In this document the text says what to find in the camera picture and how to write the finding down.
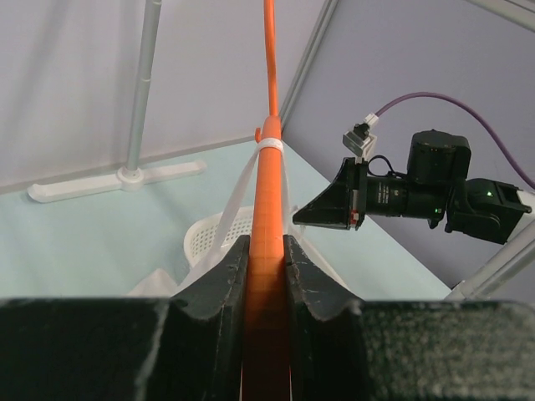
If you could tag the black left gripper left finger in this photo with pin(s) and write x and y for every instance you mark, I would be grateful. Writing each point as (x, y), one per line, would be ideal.
(184, 347)

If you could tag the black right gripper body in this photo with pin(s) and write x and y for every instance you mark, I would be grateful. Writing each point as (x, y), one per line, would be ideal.
(371, 194)

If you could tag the white tank top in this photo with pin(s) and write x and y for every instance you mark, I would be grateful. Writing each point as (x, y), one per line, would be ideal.
(160, 284)

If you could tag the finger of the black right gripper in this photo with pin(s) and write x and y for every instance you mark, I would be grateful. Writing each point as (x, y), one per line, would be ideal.
(332, 208)

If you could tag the orange plastic hanger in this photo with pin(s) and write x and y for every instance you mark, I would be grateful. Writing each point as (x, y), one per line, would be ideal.
(265, 349)

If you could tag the white perforated plastic basket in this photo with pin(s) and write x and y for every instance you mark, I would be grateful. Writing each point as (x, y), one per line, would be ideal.
(200, 237)

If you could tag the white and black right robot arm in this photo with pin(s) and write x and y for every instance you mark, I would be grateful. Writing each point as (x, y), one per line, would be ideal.
(435, 188)

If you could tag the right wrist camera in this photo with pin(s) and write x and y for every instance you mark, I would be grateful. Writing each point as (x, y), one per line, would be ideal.
(360, 141)

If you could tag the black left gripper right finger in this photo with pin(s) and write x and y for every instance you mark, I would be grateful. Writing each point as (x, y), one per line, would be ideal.
(345, 348)

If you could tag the grey clothes rack with white feet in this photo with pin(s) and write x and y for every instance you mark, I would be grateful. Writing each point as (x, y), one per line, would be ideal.
(130, 176)

